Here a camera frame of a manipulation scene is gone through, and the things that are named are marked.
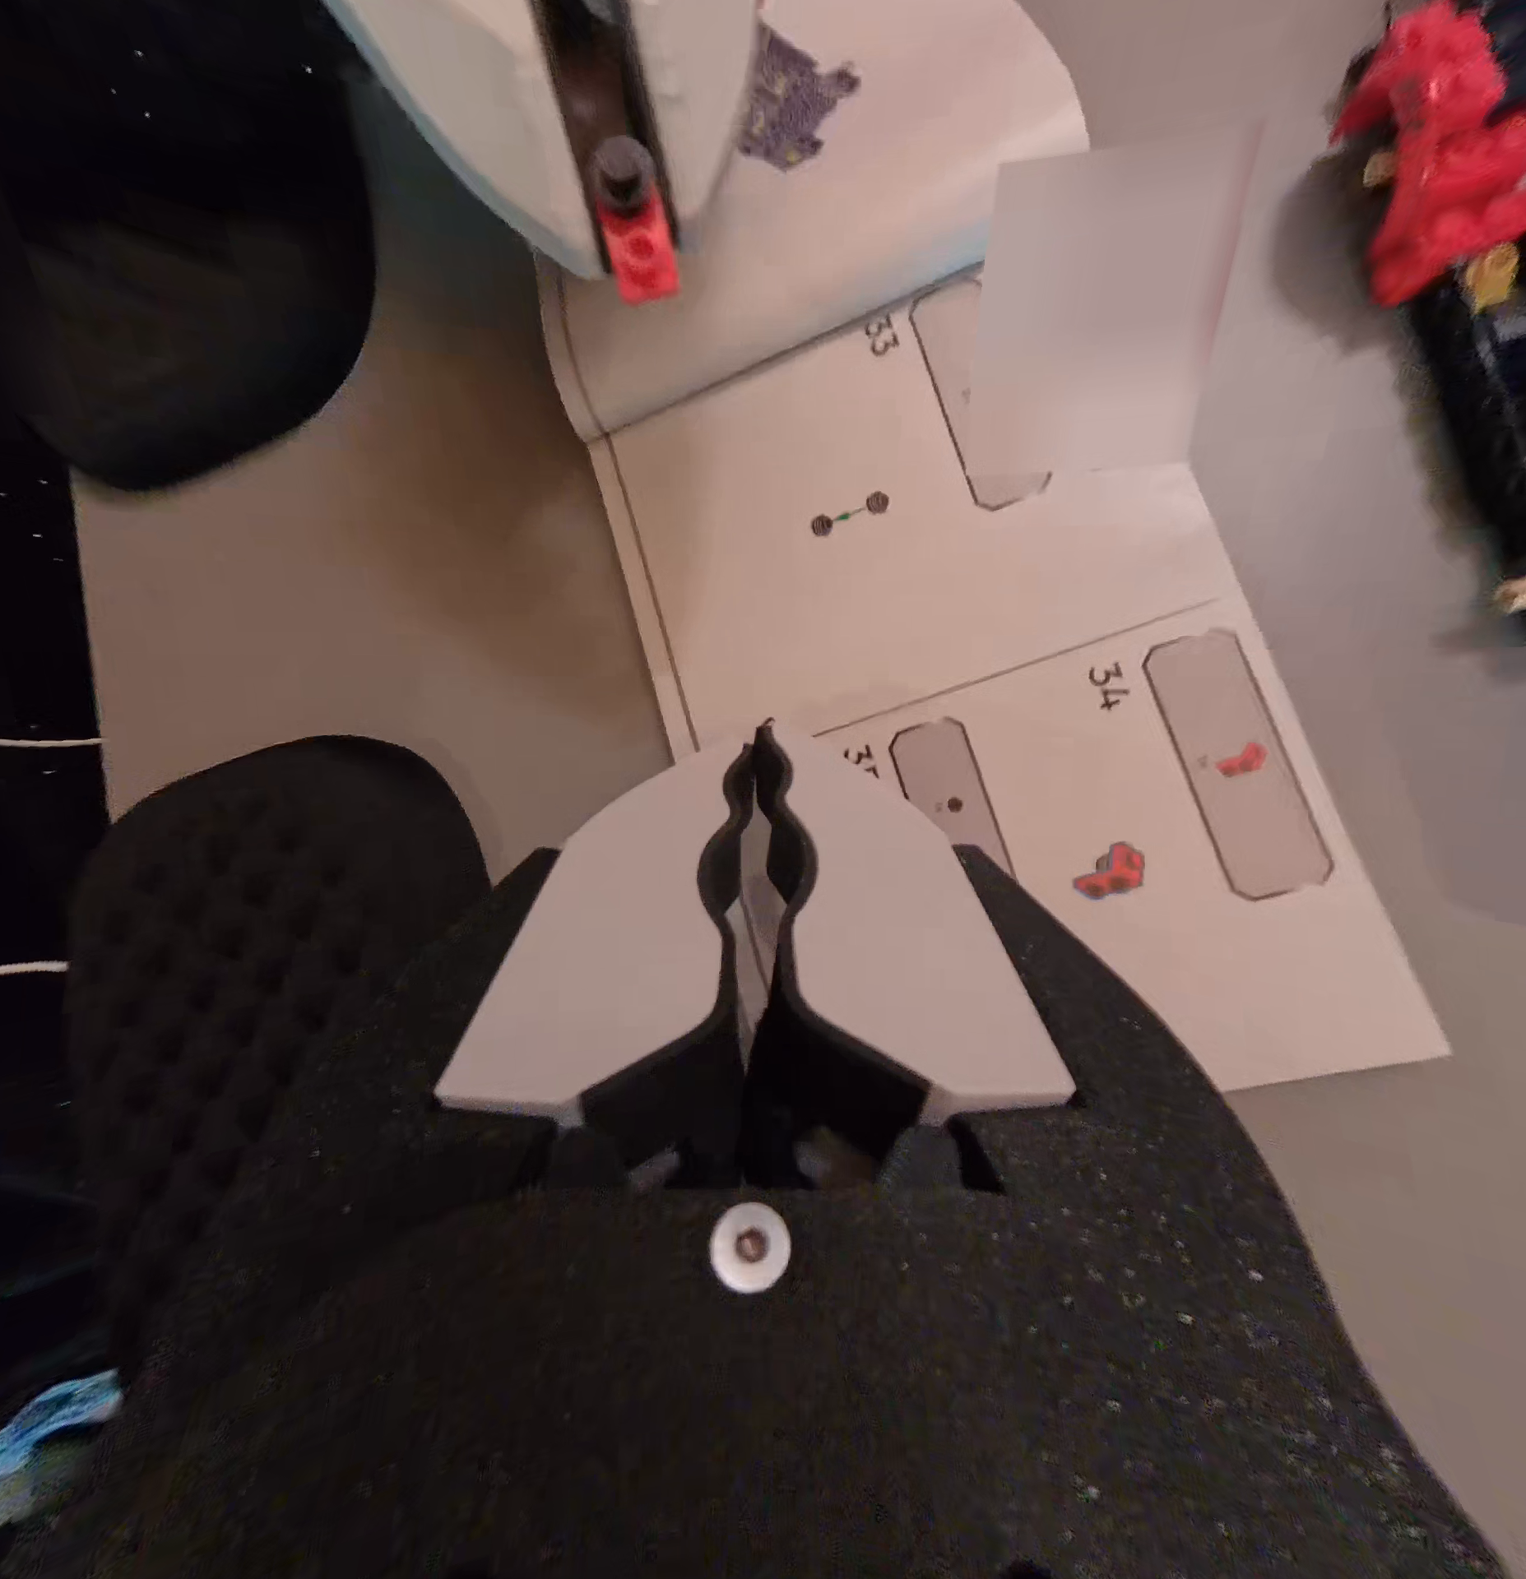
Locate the person's left forearm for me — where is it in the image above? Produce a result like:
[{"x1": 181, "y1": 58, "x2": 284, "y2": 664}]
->
[{"x1": 0, "y1": 0, "x2": 374, "y2": 286}]

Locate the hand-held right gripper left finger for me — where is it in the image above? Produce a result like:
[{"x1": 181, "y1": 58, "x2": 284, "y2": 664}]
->
[{"x1": 434, "y1": 722, "x2": 765, "y2": 1130}]

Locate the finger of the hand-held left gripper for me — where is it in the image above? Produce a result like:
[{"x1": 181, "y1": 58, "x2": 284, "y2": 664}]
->
[
  {"x1": 321, "y1": 0, "x2": 617, "y2": 281},
  {"x1": 606, "y1": 0, "x2": 767, "y2": 248}
]

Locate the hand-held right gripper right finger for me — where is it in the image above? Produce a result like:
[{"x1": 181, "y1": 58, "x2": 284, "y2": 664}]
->
[{"x1": 757, "y1": 720, "x2": 1079, "y2": 1130}]

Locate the lego instruction booklet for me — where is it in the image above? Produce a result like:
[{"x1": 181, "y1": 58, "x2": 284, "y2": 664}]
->
[{"x1": 535, "y1": 0, "x2": 1453, "y2": 1093}]

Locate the light blue strap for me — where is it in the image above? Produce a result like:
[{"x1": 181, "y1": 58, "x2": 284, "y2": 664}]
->
[{"x1": 0, "y1": 1366, "x2": 123, "y2": 1508}]

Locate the small red lego piece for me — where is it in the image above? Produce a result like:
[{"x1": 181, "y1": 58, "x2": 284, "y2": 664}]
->
[{"x1": 594, "y1": 133, "x2": 686, "y2": 306}]

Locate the red black lego car model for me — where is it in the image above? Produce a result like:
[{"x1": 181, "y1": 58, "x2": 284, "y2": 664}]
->
[{"x1": 1327, "y1": 0, "x2": 1526, "y2": 643}]

